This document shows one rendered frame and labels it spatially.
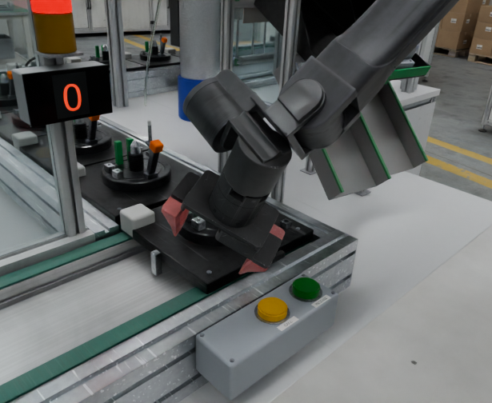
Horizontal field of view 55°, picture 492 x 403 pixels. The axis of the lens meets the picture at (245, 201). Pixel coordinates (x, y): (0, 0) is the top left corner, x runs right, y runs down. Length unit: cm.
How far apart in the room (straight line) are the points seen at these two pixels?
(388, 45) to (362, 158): 53
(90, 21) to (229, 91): 934
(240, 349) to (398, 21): 40
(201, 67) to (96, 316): 112
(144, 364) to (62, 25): 44
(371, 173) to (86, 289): 58
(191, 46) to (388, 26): 123
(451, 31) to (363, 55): 924
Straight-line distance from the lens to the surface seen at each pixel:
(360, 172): 97
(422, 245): 107
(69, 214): 82
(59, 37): 69
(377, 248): 102
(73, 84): 71
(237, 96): 50
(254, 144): 46
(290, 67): 89
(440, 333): 85
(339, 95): 45
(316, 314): 67
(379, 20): 50
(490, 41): 927
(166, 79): 213
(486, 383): 80
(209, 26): 166
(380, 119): 111
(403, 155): 110
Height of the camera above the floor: 138
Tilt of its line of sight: 27 degrees down
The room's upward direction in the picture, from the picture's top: 3 degrees clockwise
